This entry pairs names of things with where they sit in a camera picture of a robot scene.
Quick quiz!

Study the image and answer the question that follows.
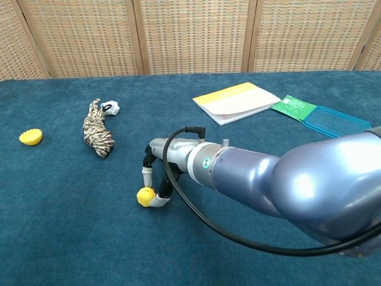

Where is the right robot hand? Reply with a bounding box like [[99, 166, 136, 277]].
[[141, 137, 196, 210]]

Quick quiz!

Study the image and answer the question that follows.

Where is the yellow half shell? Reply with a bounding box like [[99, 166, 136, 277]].
[[18, 128, 43, 147]]

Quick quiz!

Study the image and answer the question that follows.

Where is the yellow and white notebook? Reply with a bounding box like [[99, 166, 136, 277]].
[[192, 82, 282, 127]]

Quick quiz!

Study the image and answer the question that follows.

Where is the woven wooden screen panel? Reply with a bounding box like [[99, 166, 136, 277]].
[[355, 0, 381, 72], [248, 0, 377, 73], [0, 0, 53, 81], [17, 0, 149, 79], [132, 0, 258, 75]]

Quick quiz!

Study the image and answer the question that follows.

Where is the blue velvet tablecloth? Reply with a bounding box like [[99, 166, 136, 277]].
[[0, 70, 381, 286]]

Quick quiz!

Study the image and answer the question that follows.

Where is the green foil packet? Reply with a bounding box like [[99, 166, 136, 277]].
[[270, 95, 317, 122]]

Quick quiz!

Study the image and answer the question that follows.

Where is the blue transparent plastic lid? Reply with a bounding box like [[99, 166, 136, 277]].
[[302, 105, 372, 139]]

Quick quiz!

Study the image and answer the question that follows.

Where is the black cable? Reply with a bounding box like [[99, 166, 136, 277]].
[[163, 126, 381, 257]]

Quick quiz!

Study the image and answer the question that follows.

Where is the white crumpled cloth, black ring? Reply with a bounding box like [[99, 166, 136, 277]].
[[100, 101, 121, 116]]

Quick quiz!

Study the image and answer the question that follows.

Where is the coiled patterned rope bundle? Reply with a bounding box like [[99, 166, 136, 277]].
[[82, 98, 115, 159]]

